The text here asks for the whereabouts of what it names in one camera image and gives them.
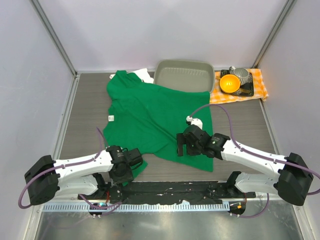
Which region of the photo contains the green t shirt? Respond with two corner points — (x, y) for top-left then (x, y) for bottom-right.
(103, 70), (214, 172)

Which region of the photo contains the grey plastic tray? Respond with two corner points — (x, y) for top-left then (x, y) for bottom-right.
(153, 59), (216, 93)

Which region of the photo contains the orange bowl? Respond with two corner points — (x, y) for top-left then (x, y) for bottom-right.
(219, 74), (241, 94)

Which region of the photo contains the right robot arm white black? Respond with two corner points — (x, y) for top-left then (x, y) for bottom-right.
(176, 124), (314, 206)

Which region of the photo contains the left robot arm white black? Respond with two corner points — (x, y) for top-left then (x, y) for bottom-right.
(18, 145), (147, 209)

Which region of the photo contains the orange checkered cloth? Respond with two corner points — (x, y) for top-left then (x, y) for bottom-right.
(209, 68), (269, 104)

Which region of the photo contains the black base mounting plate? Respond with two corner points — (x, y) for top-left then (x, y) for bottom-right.
(84, 181), (256, 205)

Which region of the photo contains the black floral square plate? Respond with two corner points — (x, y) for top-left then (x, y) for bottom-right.
(220, 69), (254, 97)

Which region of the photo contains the white folded daisy t shirt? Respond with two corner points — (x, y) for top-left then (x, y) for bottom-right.
(109, 68), (154, 85)

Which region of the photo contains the grey striped mug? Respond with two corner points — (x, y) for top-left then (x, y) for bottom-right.
(229, 66), (253, 85)

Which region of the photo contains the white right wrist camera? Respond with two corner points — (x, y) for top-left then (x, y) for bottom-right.
(186, 115), (203, 130)

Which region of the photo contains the slotted cable duct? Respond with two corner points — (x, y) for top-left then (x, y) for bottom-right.
(42, 201), (230, 213)

